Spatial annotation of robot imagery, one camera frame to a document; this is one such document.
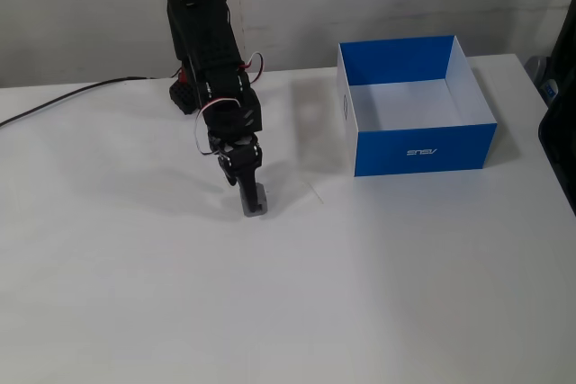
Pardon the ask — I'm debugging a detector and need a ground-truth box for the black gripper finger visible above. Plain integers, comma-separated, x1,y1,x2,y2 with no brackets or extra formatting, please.
218,156,239,188
234,166,263,214

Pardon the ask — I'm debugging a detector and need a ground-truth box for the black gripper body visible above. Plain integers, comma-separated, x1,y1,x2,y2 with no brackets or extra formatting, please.
208,130,264,179

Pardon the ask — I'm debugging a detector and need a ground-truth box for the gray block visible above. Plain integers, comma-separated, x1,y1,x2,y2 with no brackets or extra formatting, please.
241,182,270,218

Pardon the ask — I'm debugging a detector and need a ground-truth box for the blue and white cardboard box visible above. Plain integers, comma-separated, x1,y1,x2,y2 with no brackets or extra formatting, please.
337,34,499,177

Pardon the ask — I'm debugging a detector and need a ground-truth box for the red and black table clamp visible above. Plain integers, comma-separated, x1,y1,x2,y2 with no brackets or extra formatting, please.
168,67,200,116

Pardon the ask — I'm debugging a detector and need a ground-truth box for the gray item with blue label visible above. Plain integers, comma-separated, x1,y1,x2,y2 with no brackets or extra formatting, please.
524,55,560,109

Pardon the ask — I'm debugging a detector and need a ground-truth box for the black plastic chair back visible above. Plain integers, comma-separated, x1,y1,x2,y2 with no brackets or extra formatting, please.
537,100,576,218

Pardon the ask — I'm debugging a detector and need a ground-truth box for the white and red servo cable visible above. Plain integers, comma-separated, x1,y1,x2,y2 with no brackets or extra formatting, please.
238,51,267,85
194,97,243,156

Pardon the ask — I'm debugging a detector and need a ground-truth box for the black power cable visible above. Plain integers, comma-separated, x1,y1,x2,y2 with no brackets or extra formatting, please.
0,76,160,129

